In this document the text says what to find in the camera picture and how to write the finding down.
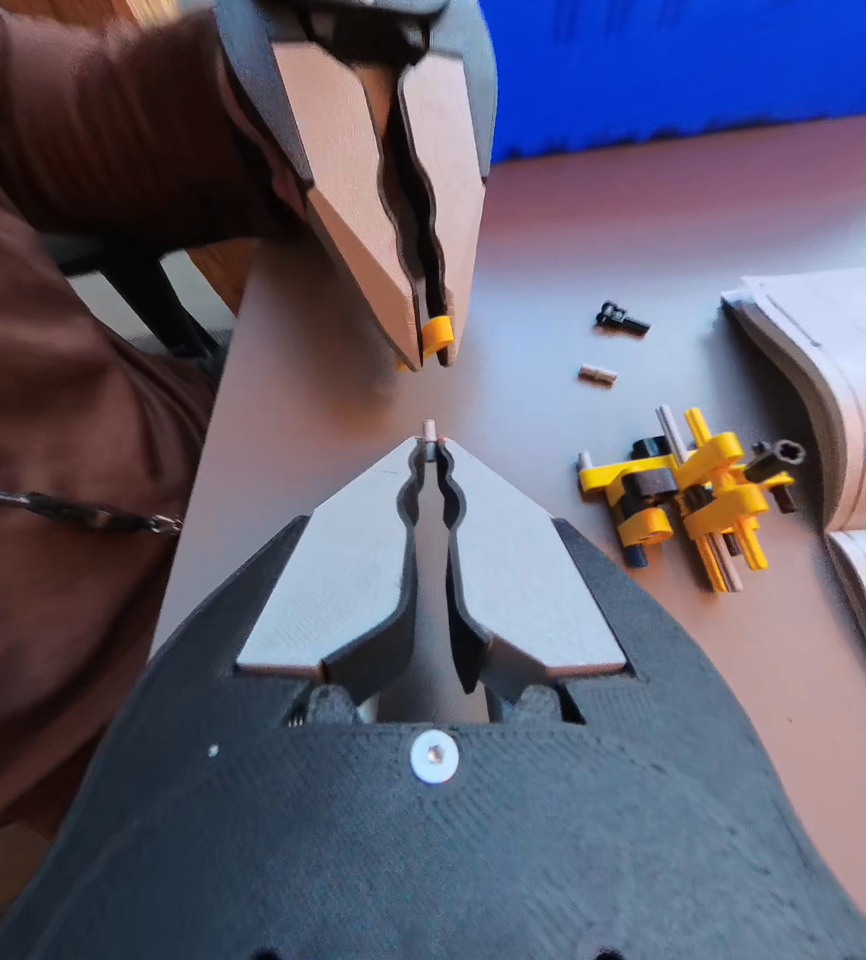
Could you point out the black lego pin connector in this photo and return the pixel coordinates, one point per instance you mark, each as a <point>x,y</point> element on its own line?
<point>624,321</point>

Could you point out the black chair frame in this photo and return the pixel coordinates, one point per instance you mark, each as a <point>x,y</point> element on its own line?
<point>140,292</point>

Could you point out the blue plastic bin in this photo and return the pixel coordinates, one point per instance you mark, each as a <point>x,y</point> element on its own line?
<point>702,67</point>

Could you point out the yellow lego vehicle assembly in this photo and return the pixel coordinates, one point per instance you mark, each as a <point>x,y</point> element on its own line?
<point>710,457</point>

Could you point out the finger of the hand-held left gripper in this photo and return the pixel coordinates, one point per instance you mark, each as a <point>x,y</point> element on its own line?
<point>448,150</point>
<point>343,165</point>

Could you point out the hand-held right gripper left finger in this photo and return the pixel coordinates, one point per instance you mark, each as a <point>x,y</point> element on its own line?
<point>328,592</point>

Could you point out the grey lego pin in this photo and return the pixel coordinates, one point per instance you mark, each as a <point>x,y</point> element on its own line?
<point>429,431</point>
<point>598,375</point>

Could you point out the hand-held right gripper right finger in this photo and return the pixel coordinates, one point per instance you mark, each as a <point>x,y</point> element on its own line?
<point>530,592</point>

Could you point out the person's brown shirt torso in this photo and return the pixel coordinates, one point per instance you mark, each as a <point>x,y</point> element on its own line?
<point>43,637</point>

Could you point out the person's left forearm brown sleeve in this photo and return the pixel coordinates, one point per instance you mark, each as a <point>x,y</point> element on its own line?
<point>103,112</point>

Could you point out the yellow lego beam with holes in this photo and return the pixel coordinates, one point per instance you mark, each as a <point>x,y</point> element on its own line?
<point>436,334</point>

